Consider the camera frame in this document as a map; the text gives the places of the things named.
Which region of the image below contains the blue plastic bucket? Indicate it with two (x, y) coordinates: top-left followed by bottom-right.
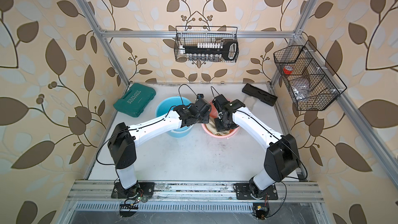
(155, 96), (193, 138)

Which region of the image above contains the beige cleaning cloth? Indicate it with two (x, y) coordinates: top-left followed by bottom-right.
(202, 118), (239, 139)

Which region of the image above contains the black wire basket wall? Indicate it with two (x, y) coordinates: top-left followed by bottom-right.
(174, 25), (239, 63)
(273, 40), (347, 111)

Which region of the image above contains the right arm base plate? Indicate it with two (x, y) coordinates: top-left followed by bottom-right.
(233, 183), (278, 201)

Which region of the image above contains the black wire basket back wall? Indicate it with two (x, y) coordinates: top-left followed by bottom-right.
(174, 25), (239, 63)

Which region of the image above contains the black plastic tray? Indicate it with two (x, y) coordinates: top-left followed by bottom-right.
(242, 84), (278, 106)

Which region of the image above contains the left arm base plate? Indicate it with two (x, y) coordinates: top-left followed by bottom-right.
(111, 181), (155, 199)

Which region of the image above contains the green tool case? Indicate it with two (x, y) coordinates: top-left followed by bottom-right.
(114, 83), (156, 118)

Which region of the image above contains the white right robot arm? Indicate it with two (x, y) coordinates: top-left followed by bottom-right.
(212, 94), (301, 199)

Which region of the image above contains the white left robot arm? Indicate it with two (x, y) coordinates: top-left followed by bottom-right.
(107, 94), (211, 190)

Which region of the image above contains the clear plastic bag in basket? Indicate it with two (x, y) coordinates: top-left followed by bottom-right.
(291, 78), (310, 102)

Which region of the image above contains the pink plastic bucket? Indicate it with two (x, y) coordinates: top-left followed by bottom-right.
(202, 101), (240, 139)

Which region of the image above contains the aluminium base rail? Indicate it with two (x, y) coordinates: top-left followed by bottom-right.
(66, 180), (324, 213)

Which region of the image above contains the black socket set holder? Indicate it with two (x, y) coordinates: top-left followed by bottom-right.
(174, 40), (239, 62)

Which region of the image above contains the clear bag with white part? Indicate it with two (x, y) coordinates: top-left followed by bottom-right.
(244, 96), (258, 110)

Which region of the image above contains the black wire basket right wall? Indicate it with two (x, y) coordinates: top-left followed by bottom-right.
(273, 40), (347, 111)

